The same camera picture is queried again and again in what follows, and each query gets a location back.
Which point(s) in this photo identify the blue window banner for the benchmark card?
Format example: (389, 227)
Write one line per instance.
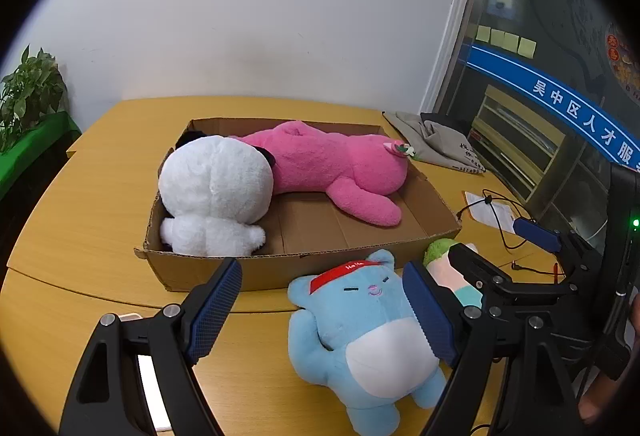
(550, 91)

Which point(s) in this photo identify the white plush toy black ears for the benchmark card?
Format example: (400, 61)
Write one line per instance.
(215, 181)

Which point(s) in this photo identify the wooden shelf behind glass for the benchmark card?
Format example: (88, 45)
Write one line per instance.
(520, 146)

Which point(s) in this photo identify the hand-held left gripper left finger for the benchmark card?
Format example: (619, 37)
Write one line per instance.
(215, 311)

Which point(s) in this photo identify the red gold window decal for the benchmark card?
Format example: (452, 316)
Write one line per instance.
(617, 51)

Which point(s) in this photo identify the pastel striped plush toy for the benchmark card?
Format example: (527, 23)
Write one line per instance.
(442, 253)

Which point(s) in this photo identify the green potted plant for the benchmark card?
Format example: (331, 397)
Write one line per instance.
(30, 86)

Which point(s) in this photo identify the green planter box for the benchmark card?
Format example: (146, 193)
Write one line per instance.
(35, 141)

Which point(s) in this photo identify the person's right hand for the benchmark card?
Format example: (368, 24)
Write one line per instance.
(597, 396)

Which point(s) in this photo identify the brown cardboard box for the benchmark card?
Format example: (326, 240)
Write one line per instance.
(310, 226)

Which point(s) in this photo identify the grey cloth bag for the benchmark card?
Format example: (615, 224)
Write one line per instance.
(435, 141)

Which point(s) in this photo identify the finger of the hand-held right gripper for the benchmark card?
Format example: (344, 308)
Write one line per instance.
(475, 266)
(537, 234)

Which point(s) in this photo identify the pink plush toy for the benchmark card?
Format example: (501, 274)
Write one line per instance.
(325, 156)

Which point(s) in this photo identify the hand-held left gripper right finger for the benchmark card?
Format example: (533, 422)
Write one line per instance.
(430, 311)

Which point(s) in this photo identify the blue cat plush toy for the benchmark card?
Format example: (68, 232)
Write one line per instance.
(350, 316)

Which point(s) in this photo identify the yellow sticky note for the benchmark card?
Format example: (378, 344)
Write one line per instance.
(498, 37)
(511, 40)
(483, 33)
(527, 46)

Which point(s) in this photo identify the white paper sheet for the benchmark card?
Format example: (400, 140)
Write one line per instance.
(480, 212)

